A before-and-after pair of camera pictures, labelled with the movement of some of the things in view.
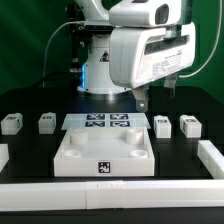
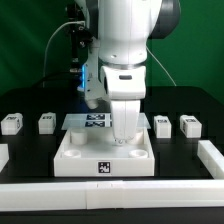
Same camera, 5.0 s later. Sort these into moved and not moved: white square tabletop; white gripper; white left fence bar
Moved: white gripper
Not moved: white square tabletop; white left fence bar
